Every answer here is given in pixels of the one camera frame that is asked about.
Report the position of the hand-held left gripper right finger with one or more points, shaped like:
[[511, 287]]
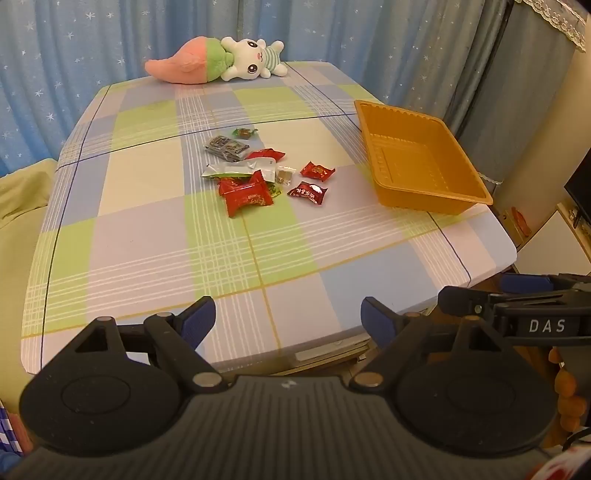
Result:
[[375, 323]]

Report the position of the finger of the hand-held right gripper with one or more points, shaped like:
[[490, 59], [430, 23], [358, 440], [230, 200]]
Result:
[[461, 300], [526, 282]]

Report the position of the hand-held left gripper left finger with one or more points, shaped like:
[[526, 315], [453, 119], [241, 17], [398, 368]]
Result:
[[199, 318]]

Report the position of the large red snack packet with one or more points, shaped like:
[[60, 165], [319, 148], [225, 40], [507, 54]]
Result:
[[265, 154], [249, 197]]

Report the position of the dark red candy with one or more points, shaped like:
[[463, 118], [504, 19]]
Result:
[[308, 191]]

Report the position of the orange plastic tray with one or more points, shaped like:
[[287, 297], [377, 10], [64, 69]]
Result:
[[415, 157]]

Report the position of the silver and green snack packet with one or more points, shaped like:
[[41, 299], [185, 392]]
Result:
[[240, 167]]

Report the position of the grey printed snack packet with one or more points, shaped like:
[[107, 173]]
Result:
[[217, 154], [231, 144]]

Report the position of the green candy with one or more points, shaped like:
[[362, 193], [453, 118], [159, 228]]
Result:
[[244, 133]]

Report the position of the person's right hand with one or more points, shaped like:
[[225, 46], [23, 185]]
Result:
[[567, 392]]

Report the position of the plaid tablecloth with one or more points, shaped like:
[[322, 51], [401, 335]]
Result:
[[161, 240]]

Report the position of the black television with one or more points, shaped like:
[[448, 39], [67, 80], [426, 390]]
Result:
[[581, 184]]

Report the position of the person's red patterned clothing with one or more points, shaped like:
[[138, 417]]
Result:
[[565, 464]]

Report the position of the plain grey curtain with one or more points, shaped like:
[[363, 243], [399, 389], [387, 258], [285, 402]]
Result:
[[531, 92]]

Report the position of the green cushion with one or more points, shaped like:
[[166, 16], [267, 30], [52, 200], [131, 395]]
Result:
[[21, 230]]

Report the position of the blue checked cloth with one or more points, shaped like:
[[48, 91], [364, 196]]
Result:
[[7, 429]]

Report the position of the white rabbit plush with radish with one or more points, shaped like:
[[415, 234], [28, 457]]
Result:
[[244, 57]]

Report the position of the grey lace-trimmed curtain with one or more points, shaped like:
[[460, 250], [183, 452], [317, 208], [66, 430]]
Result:
[[563, 18]]

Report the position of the blue star curtain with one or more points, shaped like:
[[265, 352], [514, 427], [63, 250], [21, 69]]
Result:
[[138, 27]]

